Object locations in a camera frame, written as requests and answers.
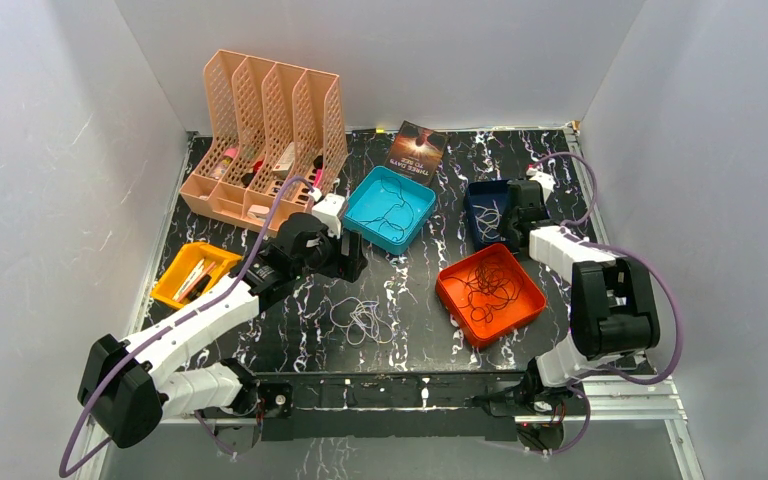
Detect white thin cable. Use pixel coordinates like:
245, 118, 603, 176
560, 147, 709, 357
471, 201, 506, 243

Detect thin cables pile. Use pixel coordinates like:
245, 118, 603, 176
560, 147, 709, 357
327, 296, 399, 349

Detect dark thin cable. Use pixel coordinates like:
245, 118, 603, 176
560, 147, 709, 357
357, 173, 425, 243

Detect black thin cable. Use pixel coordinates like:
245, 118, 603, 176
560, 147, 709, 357
453, 251, 531, 326

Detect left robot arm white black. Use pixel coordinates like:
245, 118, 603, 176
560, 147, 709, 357
78, 213, 368, 448

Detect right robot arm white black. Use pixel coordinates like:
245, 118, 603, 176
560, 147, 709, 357
499, 178, 661, 414

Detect navy blue square tray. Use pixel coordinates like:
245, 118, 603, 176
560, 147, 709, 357
464, 179, 508, 251

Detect teal square tray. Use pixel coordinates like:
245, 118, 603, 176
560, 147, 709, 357
343, 166, 437, 255

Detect white box in organizer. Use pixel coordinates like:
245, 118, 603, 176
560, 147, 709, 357
272, 142, 296, 179

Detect orange square tray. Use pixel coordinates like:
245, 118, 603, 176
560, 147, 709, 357
435, 244, 548, 349

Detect yellow small bin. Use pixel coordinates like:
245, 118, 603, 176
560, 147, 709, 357
150, 242, 242, 310

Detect pens in yellow bin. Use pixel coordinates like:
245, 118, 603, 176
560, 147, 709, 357
173, 259, 216, 303

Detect pink bottle in organizer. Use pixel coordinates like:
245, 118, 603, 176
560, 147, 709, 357
209, 147, 239, 180

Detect dark book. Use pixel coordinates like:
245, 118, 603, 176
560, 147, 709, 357
384, 121, 449, 186

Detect pink plastic file organizer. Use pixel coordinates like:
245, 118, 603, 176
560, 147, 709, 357
179, 50, 348, 233

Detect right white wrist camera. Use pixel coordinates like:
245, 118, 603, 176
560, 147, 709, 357
526, 167, 555, 201

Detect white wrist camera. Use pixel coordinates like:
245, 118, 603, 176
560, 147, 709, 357
526, 167, 555, 201
311, 193, 348, 238

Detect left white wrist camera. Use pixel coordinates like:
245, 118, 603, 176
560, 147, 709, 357
311, 193, 348, 238

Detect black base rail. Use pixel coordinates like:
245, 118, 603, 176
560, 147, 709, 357
263, 371, 531, 442

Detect aluminium frame rail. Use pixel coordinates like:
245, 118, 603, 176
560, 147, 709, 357
559, 129, 703, 480

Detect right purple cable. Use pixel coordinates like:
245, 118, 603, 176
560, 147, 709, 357
528, 151, 685, 387

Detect purple cable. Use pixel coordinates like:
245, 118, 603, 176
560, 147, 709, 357
528, 151, 685, 387
59, 175, 322, 480

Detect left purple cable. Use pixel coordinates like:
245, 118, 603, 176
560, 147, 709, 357
59, 175, 322, 480

